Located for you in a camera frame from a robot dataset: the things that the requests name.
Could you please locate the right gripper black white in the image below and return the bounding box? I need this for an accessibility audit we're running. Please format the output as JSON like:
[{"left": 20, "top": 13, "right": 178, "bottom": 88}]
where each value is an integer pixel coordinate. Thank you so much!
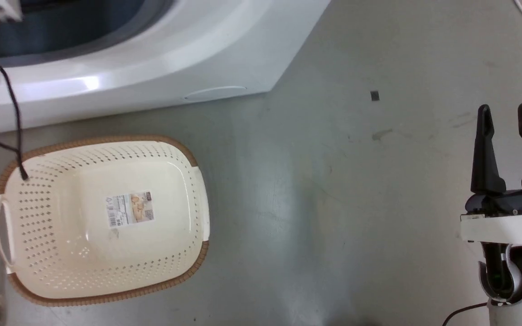
[{"left": 460, "top": 103, "right": 522, "bottom": 245}]

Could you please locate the dark grey washing machine drum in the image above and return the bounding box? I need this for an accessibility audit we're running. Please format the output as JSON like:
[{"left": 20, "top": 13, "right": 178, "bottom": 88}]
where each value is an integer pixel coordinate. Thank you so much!
[{"left": 0, "top": 0, "right": 175, "bottom": 68}]

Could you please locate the cream perforated laundry basket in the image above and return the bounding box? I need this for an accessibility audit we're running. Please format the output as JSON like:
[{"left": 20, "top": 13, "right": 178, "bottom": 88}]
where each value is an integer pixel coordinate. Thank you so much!
[{"left": 0, "top": 134, "right": 210, "bottom": 307}]

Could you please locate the white washing machine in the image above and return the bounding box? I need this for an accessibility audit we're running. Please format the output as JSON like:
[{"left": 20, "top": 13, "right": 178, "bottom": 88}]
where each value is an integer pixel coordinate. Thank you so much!
[{"left": 0, "top": 0, "right": 332, "bottom": 133}]

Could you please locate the paper label sticker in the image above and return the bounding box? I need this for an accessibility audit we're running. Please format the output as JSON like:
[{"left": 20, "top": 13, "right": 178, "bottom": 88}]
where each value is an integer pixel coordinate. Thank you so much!
[{"left": 105, "top": 191, "right": 155, "bottom": 228}]

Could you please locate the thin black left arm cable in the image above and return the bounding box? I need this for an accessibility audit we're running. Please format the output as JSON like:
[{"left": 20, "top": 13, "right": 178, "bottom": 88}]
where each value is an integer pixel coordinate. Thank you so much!
[{"left": 0, "top": 63, "right": 29, "bottom": 182}]

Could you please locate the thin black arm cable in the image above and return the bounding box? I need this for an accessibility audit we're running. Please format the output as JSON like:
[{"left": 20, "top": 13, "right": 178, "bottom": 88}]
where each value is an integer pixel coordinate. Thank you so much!
[
  {"left": 442, "top": 302, "right": 489, "bottom": 326},
  {"left": 0, "top": 63, "right": 29, "bottom": 182}
]

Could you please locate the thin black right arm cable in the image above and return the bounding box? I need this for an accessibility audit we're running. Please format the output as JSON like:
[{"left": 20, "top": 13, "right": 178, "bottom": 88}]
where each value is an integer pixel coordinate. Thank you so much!
[{"left": 442, "top": 302, "right": 489, "bottom": 326}]

